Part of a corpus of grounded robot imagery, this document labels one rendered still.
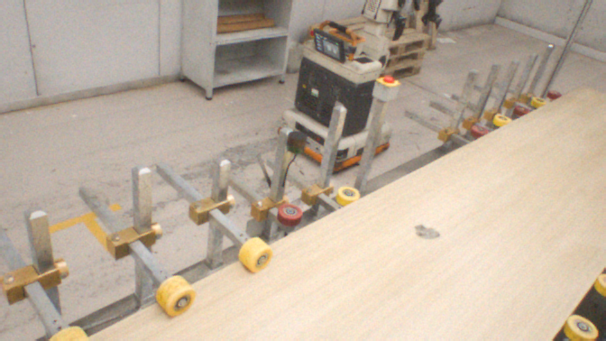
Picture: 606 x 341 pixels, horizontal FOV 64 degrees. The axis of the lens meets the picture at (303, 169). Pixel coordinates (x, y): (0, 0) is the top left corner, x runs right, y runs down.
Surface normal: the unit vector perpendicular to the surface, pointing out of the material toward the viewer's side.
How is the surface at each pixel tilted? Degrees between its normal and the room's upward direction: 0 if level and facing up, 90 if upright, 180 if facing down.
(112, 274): 0
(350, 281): 0
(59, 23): 90
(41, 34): 90
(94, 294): 0
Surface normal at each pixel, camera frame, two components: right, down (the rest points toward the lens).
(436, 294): 0.16, -0.83
